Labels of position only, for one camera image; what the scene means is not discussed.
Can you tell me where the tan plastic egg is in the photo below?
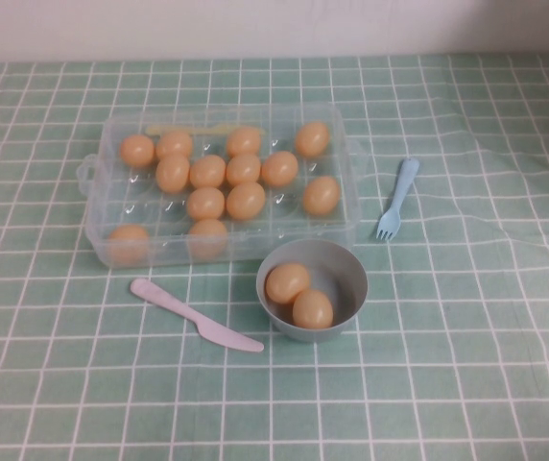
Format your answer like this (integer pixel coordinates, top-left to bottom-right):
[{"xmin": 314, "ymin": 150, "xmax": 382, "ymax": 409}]
[
  {"xmin": 226, "ymin": 182, "xmax": 267, "ymax": 221},
  {"xmin": 292, "ymin": 288, "xmax": 334, "ymax": 330},
  {"xmin": 265, "ymin": 262, "xmax": 311, "ymax": 305},
  {"xmin": 155, "ymin": 130, "xmax": 194, "ymax": 160},
  {"xmin": 119, "ymin": 133, "xmax": 155, "ymax": 168},
  {"xmin": 226, "ymin": 153, "xmax": 262, "ymax": 187},
  {"xmin": 188, "ymin": 154, "xmax": 227, "ymax": 189},
  {"xmin": 186, "ymin": 186, "xmax": 227, "ymax": 221},
  {"xmin": 107, "ymin": 224, "xmax": 151, "ymax": 266},
  {"xmin": 294, "ymin": 120, "xmax": 331, "ymax": 158},
  {"xmin": 187, "ymin": 218, "xmax": 229, "ymax": 259},
  {"xmin": 301, "ymin": 175, "xmax": 342, "ymax": 216},
  {"xmin": 226, "ymin": 126, "xmax": 263, "ymax": 158},
  {"xmin": 155, "ymin": 153, "xmax": 191, "ymax": 194},
  {"xmin": 260, "ymin": 150, "xmax": 299, "ymax": 187}
]

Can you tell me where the clear plastic egg box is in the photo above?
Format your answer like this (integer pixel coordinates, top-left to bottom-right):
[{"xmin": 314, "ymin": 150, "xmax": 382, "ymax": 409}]
[{"xmin": 76, "ymin": 106, "xmax": 370, "ymax": 268}]

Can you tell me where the grey-blue plastic bowl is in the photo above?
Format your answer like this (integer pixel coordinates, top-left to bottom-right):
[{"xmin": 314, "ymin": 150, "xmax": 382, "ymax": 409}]
[{"xmin": 255, "ymin": 239, "xmax": 370, "ymax": 344}]

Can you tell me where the pink plastic knife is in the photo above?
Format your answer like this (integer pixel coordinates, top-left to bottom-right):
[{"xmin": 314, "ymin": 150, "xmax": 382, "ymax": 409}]
[{"xmin": 130, "ymin": 278, "xmax": 265, "ymax": 354}]

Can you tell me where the light blue plastic fork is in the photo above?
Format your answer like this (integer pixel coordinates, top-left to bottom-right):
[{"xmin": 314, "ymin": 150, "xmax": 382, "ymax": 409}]
[{"xmin": 375, "ymin": 157, "xmax": 421, "ymax": 241}]

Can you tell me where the yellow plastic utensil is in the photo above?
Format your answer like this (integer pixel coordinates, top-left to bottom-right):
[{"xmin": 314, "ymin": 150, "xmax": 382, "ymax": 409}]
[{"xmin": 145, "ymin": 123, "xmax": 237, "ymax": 137}]

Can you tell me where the green checked tablecloth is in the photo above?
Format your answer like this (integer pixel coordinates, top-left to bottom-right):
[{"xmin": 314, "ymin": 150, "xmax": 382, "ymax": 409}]
[{"xmin": 0, "ymin": 53, "xmax": 549, "ymax": 461}]

